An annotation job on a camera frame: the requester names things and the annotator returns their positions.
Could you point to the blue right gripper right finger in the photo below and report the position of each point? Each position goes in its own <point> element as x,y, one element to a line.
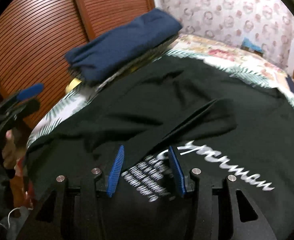
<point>177,172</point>

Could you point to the palm leaf print bedsheet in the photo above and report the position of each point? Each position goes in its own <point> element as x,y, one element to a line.
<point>79,95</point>

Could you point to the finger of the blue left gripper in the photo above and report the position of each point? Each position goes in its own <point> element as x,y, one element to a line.
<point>30,92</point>

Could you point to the person's left hand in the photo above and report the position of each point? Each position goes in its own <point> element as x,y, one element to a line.
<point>10,153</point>

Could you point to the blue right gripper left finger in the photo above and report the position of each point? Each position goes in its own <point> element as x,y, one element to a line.
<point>115,170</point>

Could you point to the blue item behind bed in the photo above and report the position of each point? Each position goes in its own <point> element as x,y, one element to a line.
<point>249,46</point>

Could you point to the floral bed quilt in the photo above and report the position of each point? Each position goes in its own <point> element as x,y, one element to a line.
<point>220,54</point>

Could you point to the black printed t-shirt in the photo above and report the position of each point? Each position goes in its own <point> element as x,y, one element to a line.
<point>234,143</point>

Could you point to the wooden louvered wardrobe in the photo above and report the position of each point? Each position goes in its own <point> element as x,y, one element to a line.
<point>35,35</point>

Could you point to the folded navy blue garment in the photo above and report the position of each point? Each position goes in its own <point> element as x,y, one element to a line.
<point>106,54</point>

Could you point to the pink circle pattern curtain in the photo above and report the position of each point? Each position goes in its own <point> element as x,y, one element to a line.
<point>268,24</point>

